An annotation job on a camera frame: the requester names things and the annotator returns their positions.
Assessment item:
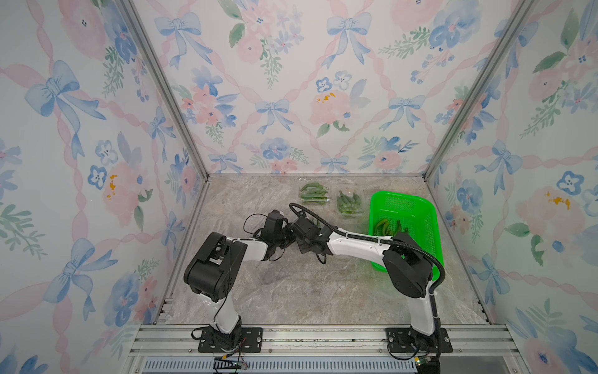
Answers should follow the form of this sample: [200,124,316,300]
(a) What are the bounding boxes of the back clear pepper container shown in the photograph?
[298,182,330,205]

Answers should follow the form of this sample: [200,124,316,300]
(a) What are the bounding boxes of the left aluminium corner post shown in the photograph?
[115,0,209,183]

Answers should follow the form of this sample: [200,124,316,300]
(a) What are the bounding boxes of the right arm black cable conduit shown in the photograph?
[288,203,447,328]

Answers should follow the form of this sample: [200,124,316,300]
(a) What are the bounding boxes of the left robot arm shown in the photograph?
[183,210,294,341]

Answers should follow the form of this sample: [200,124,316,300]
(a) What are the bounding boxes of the clear pepper container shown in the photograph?
[336,189,364,217]
[298,182,330,205]

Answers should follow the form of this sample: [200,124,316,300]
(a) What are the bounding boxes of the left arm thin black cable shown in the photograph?
[241,213,267,239]

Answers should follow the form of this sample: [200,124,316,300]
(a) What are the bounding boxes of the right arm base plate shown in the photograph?
[385,327,453,355]

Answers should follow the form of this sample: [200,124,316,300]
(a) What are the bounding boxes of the aluminium front rail frame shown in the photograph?
[122,325,530,373]

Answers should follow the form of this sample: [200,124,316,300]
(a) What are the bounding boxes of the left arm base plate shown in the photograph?
[192,327,263,353]

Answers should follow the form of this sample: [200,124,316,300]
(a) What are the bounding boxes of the green peppers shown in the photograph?
[373,219,409,236]

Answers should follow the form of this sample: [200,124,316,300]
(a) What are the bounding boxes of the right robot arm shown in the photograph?
[291,217,445,348]

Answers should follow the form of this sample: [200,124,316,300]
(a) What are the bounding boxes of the right clear pepper container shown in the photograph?
[336,189,364,217]

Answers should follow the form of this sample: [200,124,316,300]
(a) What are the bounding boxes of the bright green plastic basket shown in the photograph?
[367,190,445,281]

